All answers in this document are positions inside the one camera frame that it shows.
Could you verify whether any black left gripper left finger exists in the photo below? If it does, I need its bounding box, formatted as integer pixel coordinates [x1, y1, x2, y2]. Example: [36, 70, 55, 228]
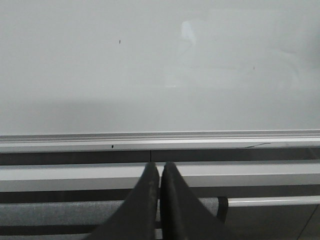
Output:
[85, 162, 160, 240]

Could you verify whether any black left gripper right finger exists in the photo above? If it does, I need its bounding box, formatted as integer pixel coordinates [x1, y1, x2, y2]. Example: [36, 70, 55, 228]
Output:
[160, 162, 238, 240]

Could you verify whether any whiteboard with aluminium frame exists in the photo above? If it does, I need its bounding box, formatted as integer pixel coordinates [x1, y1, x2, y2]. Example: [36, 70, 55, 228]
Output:
[0, 0, 320, 153]

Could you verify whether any black end cap on rail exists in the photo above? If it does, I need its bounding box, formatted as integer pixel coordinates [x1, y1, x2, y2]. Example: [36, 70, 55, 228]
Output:
[216, 196, 229, 223]

